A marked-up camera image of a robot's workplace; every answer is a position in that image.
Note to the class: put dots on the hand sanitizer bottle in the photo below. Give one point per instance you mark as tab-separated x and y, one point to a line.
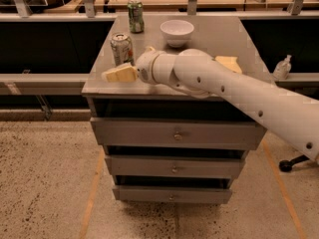
283	68

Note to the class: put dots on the top grey drawer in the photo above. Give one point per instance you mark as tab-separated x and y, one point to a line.
183	134

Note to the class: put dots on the black office chair base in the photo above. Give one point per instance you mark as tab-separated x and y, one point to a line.
287	165

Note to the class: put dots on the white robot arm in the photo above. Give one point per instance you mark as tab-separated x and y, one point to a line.
291	116

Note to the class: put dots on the green soda can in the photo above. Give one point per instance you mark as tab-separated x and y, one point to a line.
136	20

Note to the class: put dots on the white bowl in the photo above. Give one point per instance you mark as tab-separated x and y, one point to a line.
176	32

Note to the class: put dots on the bottom grey drawer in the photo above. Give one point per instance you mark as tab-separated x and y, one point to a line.
171	194

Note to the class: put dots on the yellow sponge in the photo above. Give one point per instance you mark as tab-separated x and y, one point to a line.
230	63

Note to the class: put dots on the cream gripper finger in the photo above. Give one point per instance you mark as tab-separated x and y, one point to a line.
124	73

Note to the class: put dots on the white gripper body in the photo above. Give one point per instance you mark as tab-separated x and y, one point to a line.
146	67

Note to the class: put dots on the grey drawer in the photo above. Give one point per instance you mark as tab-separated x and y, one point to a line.
174	167
171	194
183	134

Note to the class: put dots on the middle grey drawer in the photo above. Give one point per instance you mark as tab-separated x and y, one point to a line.
174	167

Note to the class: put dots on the silver 7up can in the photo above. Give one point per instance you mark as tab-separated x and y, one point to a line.
122	47

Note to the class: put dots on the grey drawer cabinet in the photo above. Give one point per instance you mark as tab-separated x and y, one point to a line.
138	100

